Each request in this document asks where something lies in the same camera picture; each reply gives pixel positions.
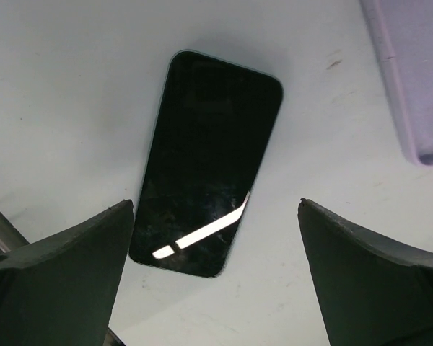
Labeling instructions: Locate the translucent purple phone case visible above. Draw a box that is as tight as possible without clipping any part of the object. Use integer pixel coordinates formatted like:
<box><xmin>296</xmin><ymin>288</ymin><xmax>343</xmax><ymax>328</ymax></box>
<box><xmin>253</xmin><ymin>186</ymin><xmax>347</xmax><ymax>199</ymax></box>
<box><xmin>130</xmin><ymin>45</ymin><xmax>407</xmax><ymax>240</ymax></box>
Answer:
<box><xmin>360</xmin><ymin>1</ymin><xmax>433</xmax><ymax>166</ymax></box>

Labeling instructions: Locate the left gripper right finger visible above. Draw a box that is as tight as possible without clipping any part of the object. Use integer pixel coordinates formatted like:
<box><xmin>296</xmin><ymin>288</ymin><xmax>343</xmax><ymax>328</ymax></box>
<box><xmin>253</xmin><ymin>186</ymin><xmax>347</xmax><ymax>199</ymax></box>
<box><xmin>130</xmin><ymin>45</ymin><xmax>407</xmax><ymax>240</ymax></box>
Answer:
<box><xmin>298</xmin><ymin>199</ymin><xmax>433</xmax><ymax>345</ymax></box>

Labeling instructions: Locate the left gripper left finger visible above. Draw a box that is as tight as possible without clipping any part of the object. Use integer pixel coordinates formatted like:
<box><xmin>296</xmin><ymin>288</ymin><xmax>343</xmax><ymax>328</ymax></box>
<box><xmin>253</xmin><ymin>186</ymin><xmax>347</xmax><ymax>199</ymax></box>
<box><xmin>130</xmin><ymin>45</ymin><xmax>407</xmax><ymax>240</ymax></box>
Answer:
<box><xmin>0</xmin><ymin>200</ymin><xmax>134</xmax><ymax>345</ymax></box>

